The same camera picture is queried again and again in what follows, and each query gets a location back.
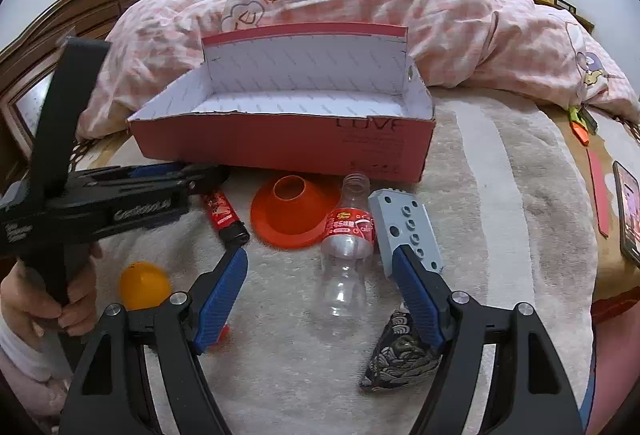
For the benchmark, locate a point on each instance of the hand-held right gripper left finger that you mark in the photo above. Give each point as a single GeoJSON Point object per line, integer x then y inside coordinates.
{"type": "Point", "coordinates": [225, 295]}

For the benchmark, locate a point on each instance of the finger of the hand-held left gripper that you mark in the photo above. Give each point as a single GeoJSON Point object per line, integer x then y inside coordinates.
{"type": "Point", "coordinates": [205, 177]}
{"type": "Point", "coordinates": [155, 171]}

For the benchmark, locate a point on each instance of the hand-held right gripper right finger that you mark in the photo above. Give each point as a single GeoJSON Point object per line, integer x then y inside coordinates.
{"type": "Point", "coordinates": [417, 295]}

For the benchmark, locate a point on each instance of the red tube black cap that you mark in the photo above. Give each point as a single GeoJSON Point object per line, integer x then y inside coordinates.
{"type": "Point", "coordinates": [222, 215]}

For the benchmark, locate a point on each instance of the dark patterned bean bag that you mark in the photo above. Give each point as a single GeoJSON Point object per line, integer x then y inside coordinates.
{"type": "Point", "coordinates": [395, 360]}

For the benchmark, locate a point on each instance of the clear plastic bottle red label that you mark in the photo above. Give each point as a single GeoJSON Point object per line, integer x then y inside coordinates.
{"type": "Point", "coordinates": [345, 275]}

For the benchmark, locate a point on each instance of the grey plastic block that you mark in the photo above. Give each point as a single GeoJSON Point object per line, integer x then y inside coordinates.
{"type": "Point", "coordinates": [400, 220]}

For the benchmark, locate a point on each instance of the red cardboard box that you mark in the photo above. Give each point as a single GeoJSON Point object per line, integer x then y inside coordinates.
{"type": "Point", "coordinates": [280, 142]}

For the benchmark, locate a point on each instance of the orange ball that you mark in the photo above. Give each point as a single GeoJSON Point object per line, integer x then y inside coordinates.
{"type": "Point", "coordinates": [142, 285]}

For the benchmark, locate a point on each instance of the orange plastic cone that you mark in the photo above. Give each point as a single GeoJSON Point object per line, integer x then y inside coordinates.
{"type": "Point", "coordinates": [290, 225]}

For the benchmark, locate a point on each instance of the person's left hand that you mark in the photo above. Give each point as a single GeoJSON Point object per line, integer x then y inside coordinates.
{"type": "Point", "coordinates": [25, 305]}

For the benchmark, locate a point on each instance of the beige striped plush blanket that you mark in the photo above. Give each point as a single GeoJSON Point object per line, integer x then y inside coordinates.
{"type": "Point", "coordinates": [500, 215]}

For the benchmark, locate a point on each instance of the dark wooden headboard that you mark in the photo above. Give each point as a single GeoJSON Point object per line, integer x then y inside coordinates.
{"type": "Point", "coordinates": [75, 10]}

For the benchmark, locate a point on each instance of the red flat strip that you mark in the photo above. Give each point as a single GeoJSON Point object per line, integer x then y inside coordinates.
{"type": "Point", "coordinates": [599, 195]}

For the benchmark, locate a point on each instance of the smartphone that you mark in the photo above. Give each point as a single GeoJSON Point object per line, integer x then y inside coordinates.
{"type": "Point", "coordinates": [629, 210]}

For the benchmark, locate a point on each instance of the pink checked duvet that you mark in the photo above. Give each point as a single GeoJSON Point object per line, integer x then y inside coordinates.
{"type": "Point", "coordinates": [350, 0]}

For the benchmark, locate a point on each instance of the orange clip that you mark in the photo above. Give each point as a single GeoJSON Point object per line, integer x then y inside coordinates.
{"type": "Point", "coordinates": [580, 132]}

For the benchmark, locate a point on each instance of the orange green tool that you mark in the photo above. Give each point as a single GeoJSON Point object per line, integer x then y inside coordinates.
{"type": "Point", "coordinates": [586, 117]}

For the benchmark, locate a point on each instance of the wooden side cabinet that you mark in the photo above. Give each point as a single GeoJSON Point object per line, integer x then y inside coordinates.
{"type": "Point", "coordinates": [565, 7]}

